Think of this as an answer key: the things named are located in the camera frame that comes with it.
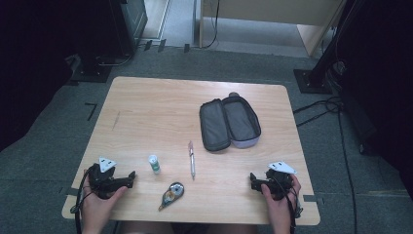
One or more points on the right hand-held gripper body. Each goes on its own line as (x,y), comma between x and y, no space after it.
(279,183)

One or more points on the person's left hand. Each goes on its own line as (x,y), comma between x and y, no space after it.
(95,209)

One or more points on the person's right hand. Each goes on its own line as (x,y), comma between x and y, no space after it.
(279,209)

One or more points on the dark metal cabinet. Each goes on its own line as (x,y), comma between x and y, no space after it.
(130,22)

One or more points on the lilac pencil case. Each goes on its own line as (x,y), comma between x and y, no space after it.
(242,120)

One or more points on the green and white glue stick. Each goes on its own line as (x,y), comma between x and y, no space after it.
(154,164)

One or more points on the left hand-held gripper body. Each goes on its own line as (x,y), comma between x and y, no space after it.
(104,182)

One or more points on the clear pink pen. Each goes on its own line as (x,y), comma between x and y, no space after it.
(192,161)

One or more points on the black slanted stand with base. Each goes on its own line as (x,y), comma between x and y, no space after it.
(313,81)

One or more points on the light wooden furniture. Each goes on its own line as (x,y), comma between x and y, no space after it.
(276,11)

